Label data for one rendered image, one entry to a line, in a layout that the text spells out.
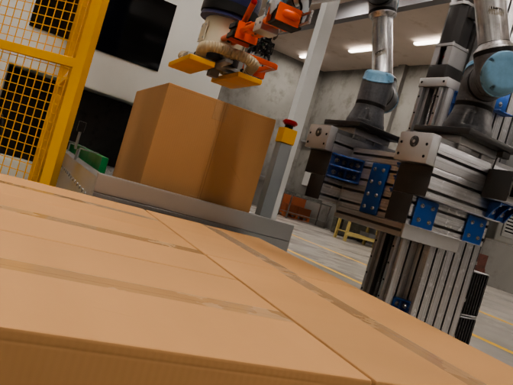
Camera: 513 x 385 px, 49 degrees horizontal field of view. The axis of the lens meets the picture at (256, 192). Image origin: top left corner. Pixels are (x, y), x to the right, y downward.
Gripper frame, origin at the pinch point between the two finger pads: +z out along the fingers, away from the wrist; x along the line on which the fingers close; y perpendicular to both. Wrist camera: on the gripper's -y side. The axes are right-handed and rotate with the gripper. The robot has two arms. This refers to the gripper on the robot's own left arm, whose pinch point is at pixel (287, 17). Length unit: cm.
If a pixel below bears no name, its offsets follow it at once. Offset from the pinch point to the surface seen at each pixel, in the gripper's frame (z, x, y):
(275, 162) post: 37, -42, 82
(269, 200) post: 54, -45, 82
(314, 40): -92, -143, 316
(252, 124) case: 29.6, -8.9, 29.8
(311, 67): -67, -147, 313
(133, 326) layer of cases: 65, 42, -100
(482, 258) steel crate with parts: 63, -598, 516
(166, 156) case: 48, 17, 29
